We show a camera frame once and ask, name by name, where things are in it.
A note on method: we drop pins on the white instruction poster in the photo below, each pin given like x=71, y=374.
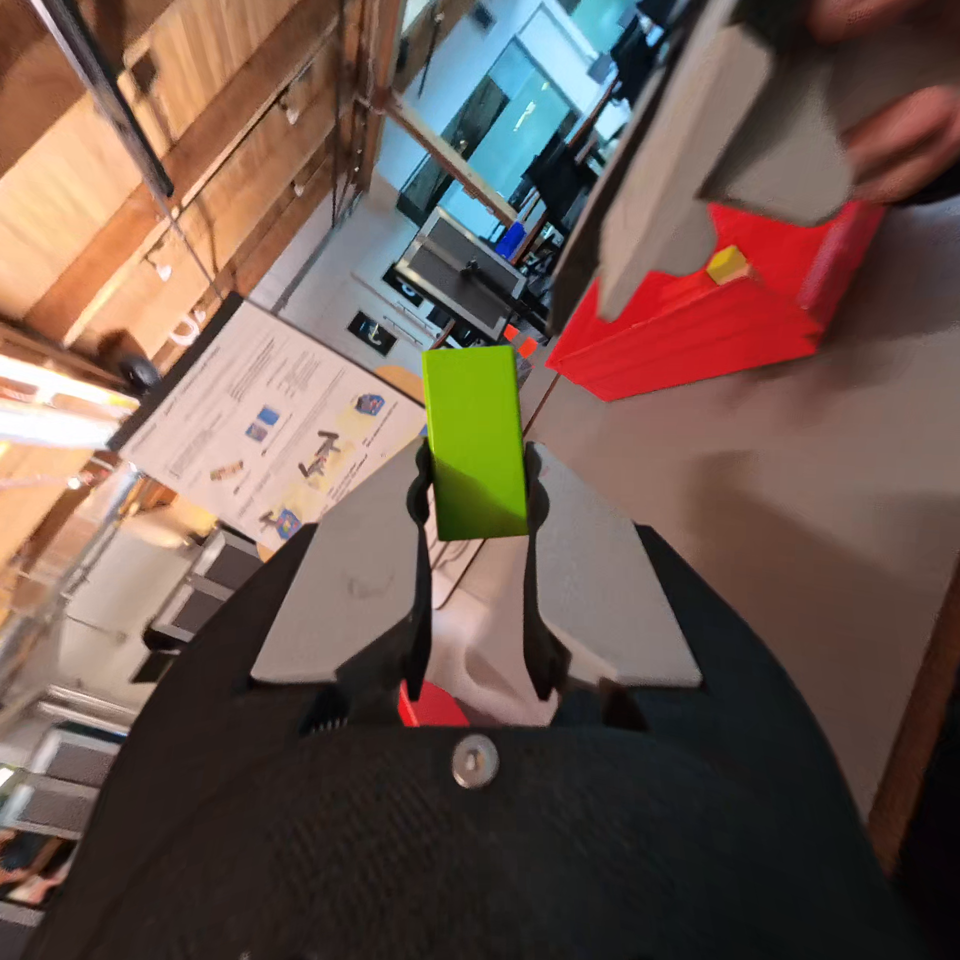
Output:
x=277, y=405

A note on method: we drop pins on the grey framed machine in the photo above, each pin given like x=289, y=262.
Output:
x=457, y=274

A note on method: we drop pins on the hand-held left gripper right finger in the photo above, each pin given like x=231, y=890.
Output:
x=607, y=600

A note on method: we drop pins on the small yellow cube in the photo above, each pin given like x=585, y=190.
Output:
x=727, y=266

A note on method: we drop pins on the bright ceiling light fixture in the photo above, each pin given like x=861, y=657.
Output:
x=52, y=405

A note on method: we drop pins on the blue bin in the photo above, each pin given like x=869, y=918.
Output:
x=511, y=240

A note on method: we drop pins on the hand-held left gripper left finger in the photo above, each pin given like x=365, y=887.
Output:
x=337, y=592

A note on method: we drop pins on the small orange block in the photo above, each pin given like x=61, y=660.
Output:
x=527, y=346

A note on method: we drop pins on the black dome camera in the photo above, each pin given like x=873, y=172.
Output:
x=139, y=373

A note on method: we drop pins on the red round object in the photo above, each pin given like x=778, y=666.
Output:
x=431, y=705

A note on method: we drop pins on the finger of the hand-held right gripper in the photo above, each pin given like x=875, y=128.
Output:
x=675, y=172
x=795, y=150

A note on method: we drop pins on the person's right hand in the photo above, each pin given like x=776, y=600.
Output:
x=915, y=150

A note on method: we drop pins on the red ribbed box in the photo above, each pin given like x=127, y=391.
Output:
x=690, y=337

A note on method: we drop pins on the green rectangular block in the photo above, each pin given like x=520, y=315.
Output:
x=472, y=442

